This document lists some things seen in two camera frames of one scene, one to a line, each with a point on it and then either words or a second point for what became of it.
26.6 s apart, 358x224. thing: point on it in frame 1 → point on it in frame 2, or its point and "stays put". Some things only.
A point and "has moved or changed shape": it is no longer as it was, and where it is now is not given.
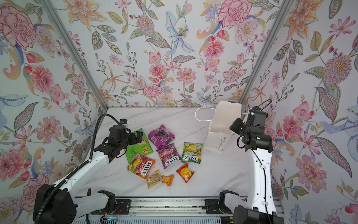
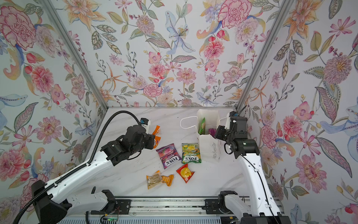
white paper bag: [227, 118] → [209, 147]
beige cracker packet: [154, 179] stays put
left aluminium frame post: [79, 52] stays put
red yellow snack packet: [185, 173] stays put
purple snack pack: [161, 136] → [212, 131]
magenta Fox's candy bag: [169, 155] stays put
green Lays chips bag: [143, 148] has moved or changed shape
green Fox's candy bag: [192, 152] stays put
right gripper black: [236, 127] → [222, 129]
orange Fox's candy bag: [141, 165] → [157, 139]
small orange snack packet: [168, 180] stays put
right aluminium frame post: [263, 53] stays put
